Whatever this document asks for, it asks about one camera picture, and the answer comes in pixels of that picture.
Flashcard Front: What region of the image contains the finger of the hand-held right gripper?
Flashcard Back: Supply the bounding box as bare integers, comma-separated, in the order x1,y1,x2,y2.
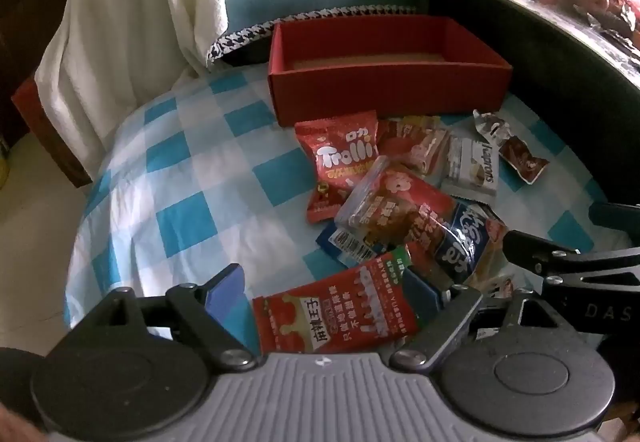
588,202,640,234
504,230,640,289

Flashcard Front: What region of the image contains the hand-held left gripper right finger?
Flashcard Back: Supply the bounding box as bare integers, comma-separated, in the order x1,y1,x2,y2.
390,267,581,371

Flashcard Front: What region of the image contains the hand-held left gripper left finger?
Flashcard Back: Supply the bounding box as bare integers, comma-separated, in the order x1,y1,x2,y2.
64,263,261,373

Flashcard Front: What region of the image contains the dark blue wafer packet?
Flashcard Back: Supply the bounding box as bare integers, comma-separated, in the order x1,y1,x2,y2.
434,202,516,298

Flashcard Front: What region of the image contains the blue candy packet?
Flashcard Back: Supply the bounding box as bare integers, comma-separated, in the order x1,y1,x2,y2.
316,221,382,269

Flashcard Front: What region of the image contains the red spicy strip packet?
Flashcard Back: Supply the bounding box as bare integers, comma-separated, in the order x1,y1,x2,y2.
252,245,422,354

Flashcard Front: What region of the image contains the clear red orange snack packet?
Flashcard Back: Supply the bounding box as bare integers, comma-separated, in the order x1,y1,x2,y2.
334,156,458,268

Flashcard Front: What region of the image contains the silver brown snack packet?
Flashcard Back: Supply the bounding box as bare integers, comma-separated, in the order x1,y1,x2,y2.
472,110,551,184

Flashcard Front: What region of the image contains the white wafer packet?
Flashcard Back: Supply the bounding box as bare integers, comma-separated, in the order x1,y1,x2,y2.
440,135,501,197

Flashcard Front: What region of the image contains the orange red cartoon snack packet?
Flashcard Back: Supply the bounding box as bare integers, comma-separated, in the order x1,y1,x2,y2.
375,116,451,179

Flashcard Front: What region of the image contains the red gummy candy packet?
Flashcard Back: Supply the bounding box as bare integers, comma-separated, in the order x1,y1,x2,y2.
294,110,381,224

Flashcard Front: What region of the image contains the red cardboard box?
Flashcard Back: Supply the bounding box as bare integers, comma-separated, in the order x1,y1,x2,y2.
266,15,514,128

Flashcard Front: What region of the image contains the blue white checkered sheet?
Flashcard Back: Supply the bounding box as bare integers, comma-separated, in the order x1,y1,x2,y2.
64,67,640,348

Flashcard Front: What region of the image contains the white towel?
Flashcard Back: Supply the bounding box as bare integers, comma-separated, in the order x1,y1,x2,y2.
35,0,242,154

